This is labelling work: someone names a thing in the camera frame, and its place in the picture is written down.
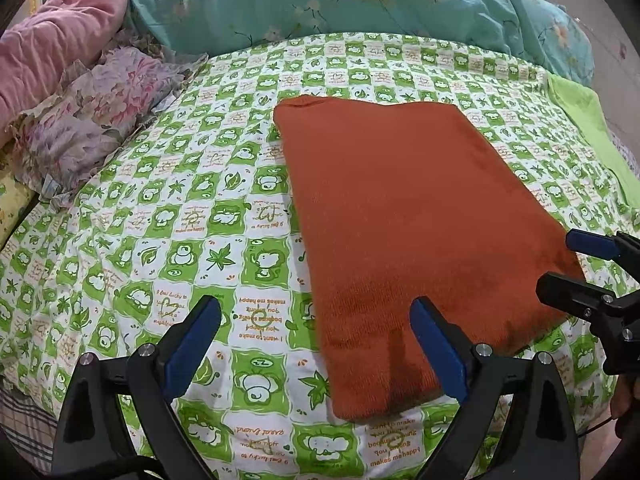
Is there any yellow patterned pillow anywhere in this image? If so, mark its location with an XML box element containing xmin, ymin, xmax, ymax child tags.
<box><xmin>0</xmin><ymin>157</ymin><xmax>38</xmax><ymax>252</ymax></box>

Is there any green checked bed sheet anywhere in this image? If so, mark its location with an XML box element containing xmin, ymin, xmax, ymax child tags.
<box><xmin>0</xmin><ymin>32</ymin><xmax>640</xmax><ymax>480</ymax></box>

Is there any light green towel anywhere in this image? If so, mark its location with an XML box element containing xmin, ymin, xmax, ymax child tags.
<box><xmin>547</xmin><ymin>74</ymin><xmax>640</xmax><ymax>207</ymax></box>

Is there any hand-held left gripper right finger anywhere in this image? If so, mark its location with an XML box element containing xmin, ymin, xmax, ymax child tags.
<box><xmin>409</xmin><ymin>295</ymin><xmax>583</xmax><ymax>480</ymax></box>

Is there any pink quilt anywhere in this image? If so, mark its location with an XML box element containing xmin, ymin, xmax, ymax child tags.
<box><xmin>0</xmin><ymin>0</ymin><xmax>147</xmax><ymax>122</ymax></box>

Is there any plaid cloth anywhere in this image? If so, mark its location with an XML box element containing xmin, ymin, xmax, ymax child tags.
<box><xmin>0</xmin><ymin>387</ymin><xmax>59</xmax><ymax>462</ymax></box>

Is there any teal floral quilt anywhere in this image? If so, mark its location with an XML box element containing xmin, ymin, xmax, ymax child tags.
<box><xmin>125</xmin><ymin>0</ymin><xmax>596</xmax><ymax>87</ymax></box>

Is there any purple floral ruffled pillow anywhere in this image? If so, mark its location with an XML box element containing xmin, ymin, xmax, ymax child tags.
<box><xmin>10</xmin><ymin>42</ymin><xmax>211</xmax><ymax>207</ymax></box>

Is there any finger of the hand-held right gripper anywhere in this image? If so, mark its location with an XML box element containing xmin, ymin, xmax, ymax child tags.
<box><xmin>535</xmin><ymin>271</ymin><xmax>621</xmax><ymax>322</ymax></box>
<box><xmin>565</xmin><ymin>228</ymin><xmax>640</xmax><ymax>273</ymax></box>

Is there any orange knit garment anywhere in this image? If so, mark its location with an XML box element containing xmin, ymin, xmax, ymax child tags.
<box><xmin>272</xmin><ymin>96</ymin><xmax>587</xmax><ymax>422</ymax></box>

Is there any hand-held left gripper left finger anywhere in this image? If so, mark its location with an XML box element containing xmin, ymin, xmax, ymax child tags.
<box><xmin>50</xmin><ymin>295</ymin><xmax>222</xmax><ymax>480</ymax></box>

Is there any person's right hand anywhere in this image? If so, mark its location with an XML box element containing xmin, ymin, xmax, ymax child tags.
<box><xmin>611</xmin><ymin>374</ymin><xmax>640</xmax><ymax>442</ymax></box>

